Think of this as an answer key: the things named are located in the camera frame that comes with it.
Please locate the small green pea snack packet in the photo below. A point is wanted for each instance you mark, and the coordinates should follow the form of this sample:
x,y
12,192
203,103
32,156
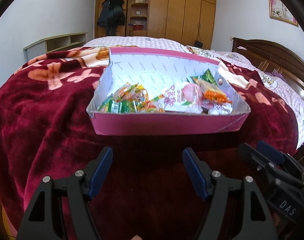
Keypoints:
x,y
206,76

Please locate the large green pea snack bag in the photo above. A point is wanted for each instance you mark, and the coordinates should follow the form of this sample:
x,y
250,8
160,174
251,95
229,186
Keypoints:
x,y
112,106

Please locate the red floral fleece blanket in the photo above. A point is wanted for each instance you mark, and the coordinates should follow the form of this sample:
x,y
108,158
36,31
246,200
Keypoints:
x,y
45,130

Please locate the pink cardboard box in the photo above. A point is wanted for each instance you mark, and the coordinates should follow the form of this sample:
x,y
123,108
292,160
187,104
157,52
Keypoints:
x,y
146,91

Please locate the wooden wardrobe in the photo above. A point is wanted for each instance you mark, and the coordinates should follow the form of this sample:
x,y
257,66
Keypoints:
x,y
184,21

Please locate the framed wedding photo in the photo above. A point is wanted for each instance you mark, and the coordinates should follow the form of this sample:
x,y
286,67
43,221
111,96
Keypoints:
x,y
278,11

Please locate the white low shelf unit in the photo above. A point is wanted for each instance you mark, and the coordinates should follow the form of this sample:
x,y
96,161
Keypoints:
x,y
54,43

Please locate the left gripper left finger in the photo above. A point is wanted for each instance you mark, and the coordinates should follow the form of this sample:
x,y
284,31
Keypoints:
x,y
43,218

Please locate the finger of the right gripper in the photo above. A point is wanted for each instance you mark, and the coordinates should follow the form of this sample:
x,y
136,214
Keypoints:
x,y
258,161
284,161

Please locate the orange rice cracker pack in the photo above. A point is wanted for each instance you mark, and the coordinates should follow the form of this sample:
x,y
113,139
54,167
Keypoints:
x,y
211,92

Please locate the pink peach jelly pouch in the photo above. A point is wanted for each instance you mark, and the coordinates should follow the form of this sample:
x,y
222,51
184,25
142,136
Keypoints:
x,y
183,97

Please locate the wooden headboard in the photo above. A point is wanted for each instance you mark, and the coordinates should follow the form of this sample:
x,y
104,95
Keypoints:
x,y
270,56

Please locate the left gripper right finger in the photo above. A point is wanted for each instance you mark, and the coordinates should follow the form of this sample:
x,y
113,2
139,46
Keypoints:
x,y
257,221

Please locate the dark hanging coat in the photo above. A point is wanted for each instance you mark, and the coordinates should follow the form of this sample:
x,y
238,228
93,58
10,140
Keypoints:
x,y
111,17

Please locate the burger gummy candy packet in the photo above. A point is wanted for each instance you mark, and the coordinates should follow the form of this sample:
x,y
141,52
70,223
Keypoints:
x,y
126,92

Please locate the black bag by wardrobe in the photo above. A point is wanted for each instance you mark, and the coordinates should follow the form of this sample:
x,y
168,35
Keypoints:
x,y
198,44

